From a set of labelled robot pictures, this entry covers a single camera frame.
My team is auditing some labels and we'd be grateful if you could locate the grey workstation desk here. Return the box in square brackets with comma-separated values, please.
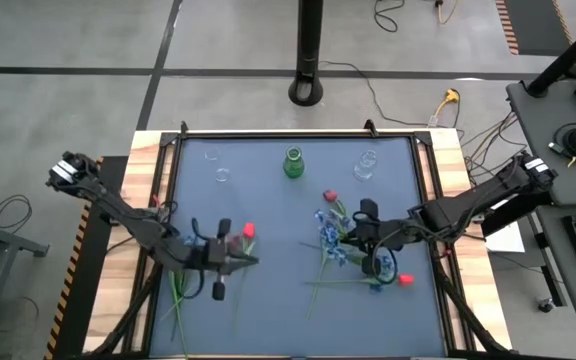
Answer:
[505, 74, 576, 207]

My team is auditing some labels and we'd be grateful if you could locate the tangle of floor cables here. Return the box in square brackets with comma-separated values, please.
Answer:
[460, 110, 529, 187]

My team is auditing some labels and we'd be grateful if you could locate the coiled black floor cable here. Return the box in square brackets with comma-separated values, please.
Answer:
[372, 0, 407, 34]

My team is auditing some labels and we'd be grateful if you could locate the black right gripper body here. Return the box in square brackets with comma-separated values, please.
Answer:
[353, 198, 409, 277]

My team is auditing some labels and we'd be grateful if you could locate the black floor stand post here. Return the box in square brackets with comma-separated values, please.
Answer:
[287, 0, 325, 108]

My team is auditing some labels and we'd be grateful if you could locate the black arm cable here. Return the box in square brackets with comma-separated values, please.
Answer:
[375, 245, 400, 287]
[180, 216, 210, 301]

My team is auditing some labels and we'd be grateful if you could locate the yellow power plug cord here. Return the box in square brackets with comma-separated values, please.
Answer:
[432, 88, 462, 127]

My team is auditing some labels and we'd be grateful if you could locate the blue table mat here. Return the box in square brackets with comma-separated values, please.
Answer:
[148, 137, 447, 359]

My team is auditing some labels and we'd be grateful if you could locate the slim clear glass vase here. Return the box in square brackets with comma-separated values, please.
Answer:
[203, 146, 231, 184]

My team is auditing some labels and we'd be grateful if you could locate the ribbed clear glass vase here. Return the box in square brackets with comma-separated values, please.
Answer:
[352, 148, 379, 182]

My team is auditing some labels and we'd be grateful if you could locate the black mat hazard striped edge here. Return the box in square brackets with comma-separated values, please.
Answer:
[42, 155, 130, 360]

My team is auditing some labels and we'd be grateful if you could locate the green glass vase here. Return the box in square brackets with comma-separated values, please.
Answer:
[282, 145, 306, 180]

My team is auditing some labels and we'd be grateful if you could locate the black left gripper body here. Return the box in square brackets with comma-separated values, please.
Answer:
[187, 218, 233, 301]

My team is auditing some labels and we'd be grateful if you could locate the yellow floor cable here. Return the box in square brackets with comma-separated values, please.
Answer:
[435, 0, 460, 25]

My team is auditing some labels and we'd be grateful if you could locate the long green stem above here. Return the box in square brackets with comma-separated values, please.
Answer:
[231, 222, 258, 334]

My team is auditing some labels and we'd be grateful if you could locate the black metal table frame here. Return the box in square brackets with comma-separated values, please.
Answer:
[83, 119, 519, 360]

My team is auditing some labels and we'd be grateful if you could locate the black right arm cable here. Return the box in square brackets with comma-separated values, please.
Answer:
[375, 245, 400, 287]

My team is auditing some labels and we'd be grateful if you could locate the long black floor cable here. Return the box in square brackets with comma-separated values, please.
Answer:
[317, 59, 437, 126]

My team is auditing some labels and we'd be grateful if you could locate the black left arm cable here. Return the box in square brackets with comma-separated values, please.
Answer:
[180, 216, 210, 301]

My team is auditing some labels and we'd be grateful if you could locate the black slanted pole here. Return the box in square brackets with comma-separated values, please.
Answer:
[524, 9, 576, 99]

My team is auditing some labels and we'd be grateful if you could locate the white paper sheet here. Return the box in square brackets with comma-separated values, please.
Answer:
[484, 199, 527, 255]

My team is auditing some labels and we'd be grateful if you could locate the black mat orange striped edge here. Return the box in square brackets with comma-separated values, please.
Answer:
[495, 0, 576, 57]

